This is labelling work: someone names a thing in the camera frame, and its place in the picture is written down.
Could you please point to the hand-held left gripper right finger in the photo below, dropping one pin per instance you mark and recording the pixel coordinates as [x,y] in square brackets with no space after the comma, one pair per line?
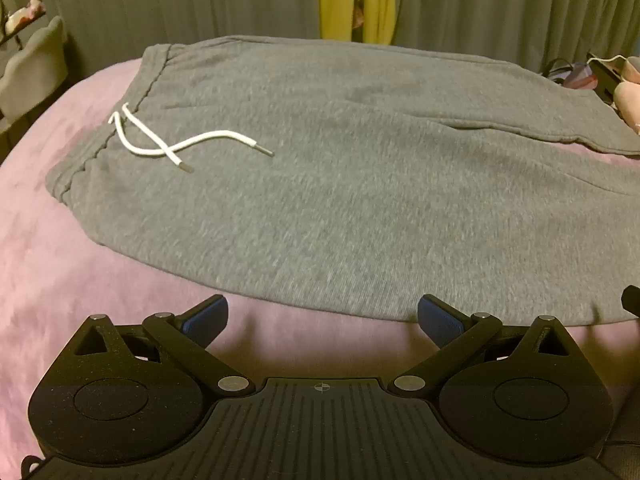
[440,317]

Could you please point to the pink fleece blanket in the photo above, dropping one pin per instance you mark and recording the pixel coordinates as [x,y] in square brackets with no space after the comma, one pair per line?
[50,285]

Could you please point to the pink flower branch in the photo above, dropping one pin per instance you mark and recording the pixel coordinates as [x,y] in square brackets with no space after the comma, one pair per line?
[27,10]

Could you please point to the black device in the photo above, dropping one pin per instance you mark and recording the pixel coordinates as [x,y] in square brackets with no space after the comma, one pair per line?
[604,80]

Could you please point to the purple object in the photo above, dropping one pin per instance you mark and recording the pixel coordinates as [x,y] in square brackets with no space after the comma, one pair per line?
[580,76]

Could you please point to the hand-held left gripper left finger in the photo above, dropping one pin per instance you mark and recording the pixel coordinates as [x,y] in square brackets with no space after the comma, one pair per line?
[207,312]

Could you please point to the floral patterned cloth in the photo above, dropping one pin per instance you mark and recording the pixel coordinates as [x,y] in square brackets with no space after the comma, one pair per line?
[359,5]

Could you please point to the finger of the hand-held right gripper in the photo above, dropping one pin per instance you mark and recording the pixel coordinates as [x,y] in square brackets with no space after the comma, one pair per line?
[633,301]

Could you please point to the pink soft object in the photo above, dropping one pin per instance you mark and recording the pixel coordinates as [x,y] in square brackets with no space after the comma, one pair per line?
[628,100]

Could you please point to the yellow curtain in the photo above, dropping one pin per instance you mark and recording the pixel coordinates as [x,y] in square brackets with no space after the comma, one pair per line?
[332,0]

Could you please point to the light grey chair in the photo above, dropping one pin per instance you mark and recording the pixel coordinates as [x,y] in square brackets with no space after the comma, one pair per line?
[35,75]

